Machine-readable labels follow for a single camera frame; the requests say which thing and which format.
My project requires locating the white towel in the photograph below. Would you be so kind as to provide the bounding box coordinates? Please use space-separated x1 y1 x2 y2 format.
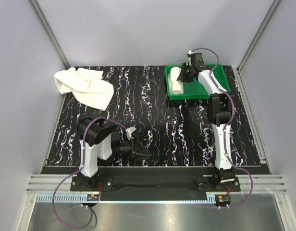
168 67 184 95
53 67 114 111

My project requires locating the green plastic tray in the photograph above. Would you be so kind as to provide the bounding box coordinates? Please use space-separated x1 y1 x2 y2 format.
165 64 231 101

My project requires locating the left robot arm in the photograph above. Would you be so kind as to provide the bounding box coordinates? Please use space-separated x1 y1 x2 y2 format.
76 116 151 179

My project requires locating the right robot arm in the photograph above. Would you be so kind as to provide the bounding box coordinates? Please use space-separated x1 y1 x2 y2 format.
177 51 235 186

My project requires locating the black marble pattern mat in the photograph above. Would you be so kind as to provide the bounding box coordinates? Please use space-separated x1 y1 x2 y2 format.
41 64 273 175

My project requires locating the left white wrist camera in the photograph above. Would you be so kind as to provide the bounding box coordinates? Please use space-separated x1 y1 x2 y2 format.
125 127 136 140

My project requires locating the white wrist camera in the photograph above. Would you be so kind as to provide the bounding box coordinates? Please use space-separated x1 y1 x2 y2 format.
125 127 136 140
186 50 194 66

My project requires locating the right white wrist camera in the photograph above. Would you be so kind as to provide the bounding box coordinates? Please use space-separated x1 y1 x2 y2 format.
186 50 194 66

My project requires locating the right aluminium frame post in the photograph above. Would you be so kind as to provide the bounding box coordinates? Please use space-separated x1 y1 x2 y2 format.
236 0 283 72

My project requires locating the aluminium frame post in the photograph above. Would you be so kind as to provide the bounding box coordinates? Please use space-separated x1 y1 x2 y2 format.
236 0 283 72
28 0 71 69

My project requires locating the white slotted cable duct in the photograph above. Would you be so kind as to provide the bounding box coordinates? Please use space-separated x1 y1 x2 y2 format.
36 193 99 203

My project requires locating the left aluminium frame post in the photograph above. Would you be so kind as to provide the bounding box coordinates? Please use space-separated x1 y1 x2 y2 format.
28 0 71 69

